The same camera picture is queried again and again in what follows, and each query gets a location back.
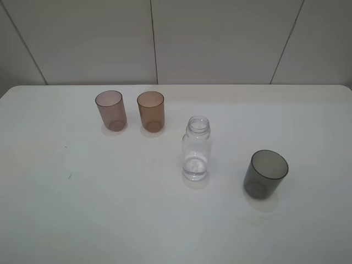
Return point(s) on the clear plastic water bottle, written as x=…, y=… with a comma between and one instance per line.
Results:
x=196, y=148

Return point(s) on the translucent amber plastic cup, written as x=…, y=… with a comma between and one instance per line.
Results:
x=151, y=108

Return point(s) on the translucent pink plastic cup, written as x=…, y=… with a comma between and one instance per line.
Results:
x=111, y=108

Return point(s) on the translucent grey plastic cup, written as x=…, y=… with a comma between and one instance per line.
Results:
x=265, y=172

